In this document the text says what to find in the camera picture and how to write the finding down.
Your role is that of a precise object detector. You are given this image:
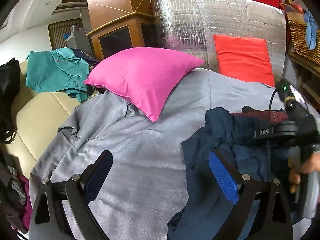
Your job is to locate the black bag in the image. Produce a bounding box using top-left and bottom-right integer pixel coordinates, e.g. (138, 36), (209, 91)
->
(0, 57), (20, 144)

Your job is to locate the dark clothes pile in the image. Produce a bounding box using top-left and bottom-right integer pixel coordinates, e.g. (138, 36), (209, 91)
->
(0, 150), (28, 233)

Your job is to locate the wooden cabinet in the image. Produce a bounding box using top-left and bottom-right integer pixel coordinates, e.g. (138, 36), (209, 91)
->
(86, 0), (160, 60)

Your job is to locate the grey metal cabinet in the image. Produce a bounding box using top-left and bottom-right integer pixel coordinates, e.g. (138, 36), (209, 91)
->
(66, 29), (92, 52)

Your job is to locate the wooden slatted door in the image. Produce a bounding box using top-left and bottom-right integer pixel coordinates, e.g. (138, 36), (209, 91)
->
(47, 19), (83, 50)

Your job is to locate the maroon garment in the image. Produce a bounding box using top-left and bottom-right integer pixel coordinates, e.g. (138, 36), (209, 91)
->
(231, 110), (288, 124)

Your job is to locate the grey bed sheet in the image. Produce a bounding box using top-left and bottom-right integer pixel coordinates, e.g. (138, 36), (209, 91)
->
(29, 69), (310, 240)

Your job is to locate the person's right hand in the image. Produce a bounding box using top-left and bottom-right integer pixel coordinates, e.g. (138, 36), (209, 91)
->
(287, 151), (320, 193)

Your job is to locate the teal shirt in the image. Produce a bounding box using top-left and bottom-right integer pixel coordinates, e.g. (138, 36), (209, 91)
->
(26, 47), (94, 103)

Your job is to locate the black cable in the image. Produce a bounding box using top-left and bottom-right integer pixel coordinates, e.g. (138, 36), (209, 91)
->
(269, 87), (282, 110)

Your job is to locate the navy blue jacket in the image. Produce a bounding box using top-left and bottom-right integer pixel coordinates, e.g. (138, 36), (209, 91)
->
(167, 107), (300, 240)

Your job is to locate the cream sofa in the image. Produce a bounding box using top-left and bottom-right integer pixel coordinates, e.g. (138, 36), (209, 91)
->
(11, 60), (83, 168)

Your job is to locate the light blue cloth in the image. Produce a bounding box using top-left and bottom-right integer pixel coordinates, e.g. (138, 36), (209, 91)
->
(304, 10), (319, 50)

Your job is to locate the silver foil insulation board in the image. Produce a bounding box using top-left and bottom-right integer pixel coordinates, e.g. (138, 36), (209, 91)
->
(151, 0), (287, 85)

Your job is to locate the wooden shelf unit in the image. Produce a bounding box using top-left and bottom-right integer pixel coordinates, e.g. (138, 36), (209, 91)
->
(287, 51), (320, 105)

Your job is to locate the orange-red pillow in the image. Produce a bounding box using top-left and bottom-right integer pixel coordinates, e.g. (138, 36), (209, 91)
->
(213, 35), (275, 87)

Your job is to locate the wicker basket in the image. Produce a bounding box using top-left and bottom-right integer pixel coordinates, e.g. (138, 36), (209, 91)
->
(287, 20), (320, 65)

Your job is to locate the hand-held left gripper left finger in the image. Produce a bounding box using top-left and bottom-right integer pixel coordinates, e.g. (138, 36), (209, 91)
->
(29, 150), (113, 240)

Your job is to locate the pink pillow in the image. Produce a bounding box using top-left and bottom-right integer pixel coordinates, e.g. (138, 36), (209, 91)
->
(84, 47), (205, 122)

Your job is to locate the magenta cloth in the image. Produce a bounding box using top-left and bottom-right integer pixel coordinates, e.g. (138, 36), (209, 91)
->
(17, 174), (33, 230)

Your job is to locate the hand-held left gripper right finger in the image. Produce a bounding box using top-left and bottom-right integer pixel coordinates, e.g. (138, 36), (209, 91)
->
(209, 150), (293, 240)

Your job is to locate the dark blue cloth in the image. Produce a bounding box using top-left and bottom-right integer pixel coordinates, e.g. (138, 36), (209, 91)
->
(71, 49), (100, 65)

